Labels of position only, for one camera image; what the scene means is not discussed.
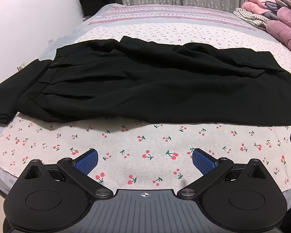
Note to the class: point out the folded black cloth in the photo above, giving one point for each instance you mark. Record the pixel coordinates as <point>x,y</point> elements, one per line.
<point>4,99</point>

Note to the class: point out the grey bed sheet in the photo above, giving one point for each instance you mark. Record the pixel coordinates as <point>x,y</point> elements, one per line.
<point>70,35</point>

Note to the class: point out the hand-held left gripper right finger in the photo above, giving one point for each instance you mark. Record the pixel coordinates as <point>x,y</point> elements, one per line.
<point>203,161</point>

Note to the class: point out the black pants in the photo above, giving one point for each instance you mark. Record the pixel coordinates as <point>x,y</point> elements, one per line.
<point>160,82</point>

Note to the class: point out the pink folded clothes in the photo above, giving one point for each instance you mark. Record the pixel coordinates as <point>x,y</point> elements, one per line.
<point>254,1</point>

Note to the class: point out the pink striped patterned cloth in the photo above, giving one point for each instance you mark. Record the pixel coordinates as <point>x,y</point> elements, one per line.
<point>165,13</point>

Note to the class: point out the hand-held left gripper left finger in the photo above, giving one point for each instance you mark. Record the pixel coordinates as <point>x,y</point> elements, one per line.
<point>85,161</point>

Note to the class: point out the striped grey white garment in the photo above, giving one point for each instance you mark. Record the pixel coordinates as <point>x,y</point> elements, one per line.
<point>251,17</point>

